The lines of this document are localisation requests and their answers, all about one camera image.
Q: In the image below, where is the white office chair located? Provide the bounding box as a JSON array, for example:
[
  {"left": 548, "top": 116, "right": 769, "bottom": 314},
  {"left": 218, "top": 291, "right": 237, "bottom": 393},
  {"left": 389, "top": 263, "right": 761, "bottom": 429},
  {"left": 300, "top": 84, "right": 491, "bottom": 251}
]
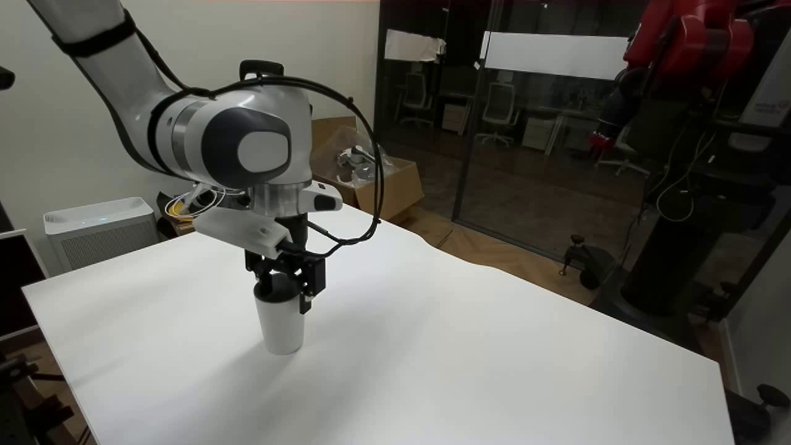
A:
[{"left": 473, "top": 82, "right": 517, "bottom": 145}]

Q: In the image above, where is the white ceramic mug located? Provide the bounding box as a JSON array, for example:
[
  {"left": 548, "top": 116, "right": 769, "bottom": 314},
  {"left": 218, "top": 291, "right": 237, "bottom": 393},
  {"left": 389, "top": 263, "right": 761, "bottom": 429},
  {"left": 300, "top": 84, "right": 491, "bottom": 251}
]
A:
[{"left": 255, "top": 286, "right": 304, "bottom": 356}]

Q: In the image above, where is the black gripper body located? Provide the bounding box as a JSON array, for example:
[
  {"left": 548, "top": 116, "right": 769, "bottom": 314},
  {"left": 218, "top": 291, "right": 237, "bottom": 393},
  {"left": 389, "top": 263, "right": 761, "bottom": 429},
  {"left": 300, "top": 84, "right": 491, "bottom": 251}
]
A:
[{"left": 245, "top": 215, "right": 325, "bottom": 297}]

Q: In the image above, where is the red and black robot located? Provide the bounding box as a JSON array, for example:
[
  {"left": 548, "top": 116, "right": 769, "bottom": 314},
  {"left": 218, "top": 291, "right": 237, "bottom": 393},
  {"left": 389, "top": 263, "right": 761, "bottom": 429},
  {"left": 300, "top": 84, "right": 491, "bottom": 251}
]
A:
[{"left": 562, "top": 0, "right": 791, "bottom": 345}]

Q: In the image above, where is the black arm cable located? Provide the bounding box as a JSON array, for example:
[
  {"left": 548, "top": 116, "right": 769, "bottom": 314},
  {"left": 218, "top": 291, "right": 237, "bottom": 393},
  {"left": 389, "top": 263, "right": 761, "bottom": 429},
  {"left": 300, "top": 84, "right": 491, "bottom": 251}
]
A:
[{"left": 174, "top": 71, "right": 388, "bottom": 258}]

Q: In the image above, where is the white air purifier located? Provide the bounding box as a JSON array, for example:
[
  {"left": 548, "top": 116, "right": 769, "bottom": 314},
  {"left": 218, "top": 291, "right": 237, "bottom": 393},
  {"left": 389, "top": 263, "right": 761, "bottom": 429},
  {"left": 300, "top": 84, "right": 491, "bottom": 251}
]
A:
[{"left": 41, "top": 195, "right": 157, "bottom": 271}]

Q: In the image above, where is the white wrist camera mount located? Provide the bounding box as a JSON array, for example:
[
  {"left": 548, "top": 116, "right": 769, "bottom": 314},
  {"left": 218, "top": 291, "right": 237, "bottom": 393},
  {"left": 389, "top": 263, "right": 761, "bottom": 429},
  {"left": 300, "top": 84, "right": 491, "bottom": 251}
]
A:
[{"left": 193, "top": 179, "right": 346, "bottom": 258}]

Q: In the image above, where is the cardboard box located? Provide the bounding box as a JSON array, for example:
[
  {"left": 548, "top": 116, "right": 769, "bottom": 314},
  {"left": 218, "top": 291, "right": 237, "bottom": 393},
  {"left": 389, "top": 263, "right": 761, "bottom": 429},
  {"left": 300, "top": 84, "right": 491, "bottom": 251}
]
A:
[{"left": 310, "top": 116, "right": 425, "bottom": 219}]

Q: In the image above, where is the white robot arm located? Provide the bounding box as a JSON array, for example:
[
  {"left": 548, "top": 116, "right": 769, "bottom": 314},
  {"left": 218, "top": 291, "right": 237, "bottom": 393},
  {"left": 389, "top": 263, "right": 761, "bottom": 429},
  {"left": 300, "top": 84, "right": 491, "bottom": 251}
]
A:
[{"left": 26, "top": 0, "right": 340, "bottom": 314}]

